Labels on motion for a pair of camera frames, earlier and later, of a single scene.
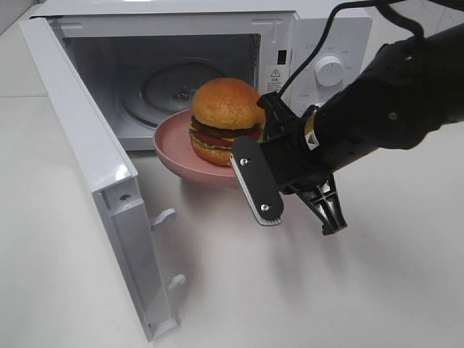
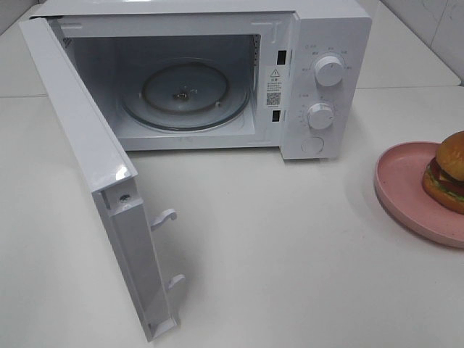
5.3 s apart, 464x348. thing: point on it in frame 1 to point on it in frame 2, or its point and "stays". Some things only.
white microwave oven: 147,59 stays
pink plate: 172,139 to 399,176
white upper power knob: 328,71 stays
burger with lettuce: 224,111 to 444,177
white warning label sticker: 274,80 stays
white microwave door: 111,175 stays
